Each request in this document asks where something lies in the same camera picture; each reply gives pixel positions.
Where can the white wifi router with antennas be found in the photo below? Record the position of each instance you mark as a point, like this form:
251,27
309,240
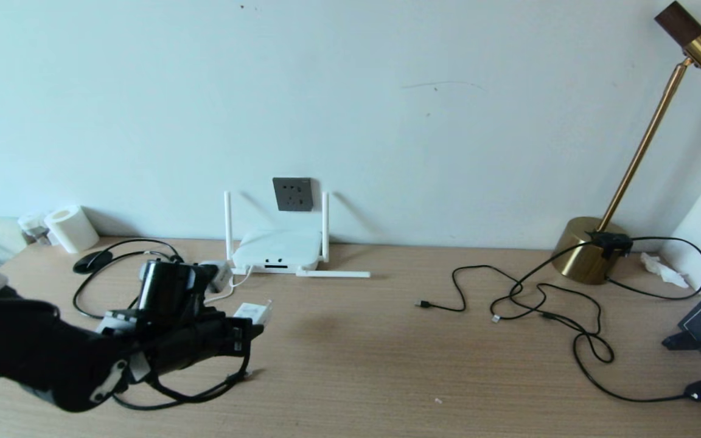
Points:
274,249

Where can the small clear plastic jar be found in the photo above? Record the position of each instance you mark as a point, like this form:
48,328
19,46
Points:
33,226

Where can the black round desk grommet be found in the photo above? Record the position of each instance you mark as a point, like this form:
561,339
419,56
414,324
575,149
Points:
90,262

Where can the white toilet paper roll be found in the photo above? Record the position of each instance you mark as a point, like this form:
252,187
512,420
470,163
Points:
72,230

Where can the white power adapter block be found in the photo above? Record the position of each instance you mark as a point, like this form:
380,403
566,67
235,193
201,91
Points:
252,312

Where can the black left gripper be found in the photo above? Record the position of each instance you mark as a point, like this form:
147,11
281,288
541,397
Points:
168,292

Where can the black plastic clip stand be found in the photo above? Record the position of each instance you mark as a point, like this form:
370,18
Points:
681,340

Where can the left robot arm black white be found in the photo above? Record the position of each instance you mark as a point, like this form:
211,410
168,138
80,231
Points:
34,347

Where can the grey wall power socket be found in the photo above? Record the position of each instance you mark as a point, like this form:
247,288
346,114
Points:
292,193

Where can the brass desk lamp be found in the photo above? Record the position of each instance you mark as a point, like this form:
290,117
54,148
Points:
591,254

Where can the crumpled white tissue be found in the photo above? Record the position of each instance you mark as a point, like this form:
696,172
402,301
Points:
662,269

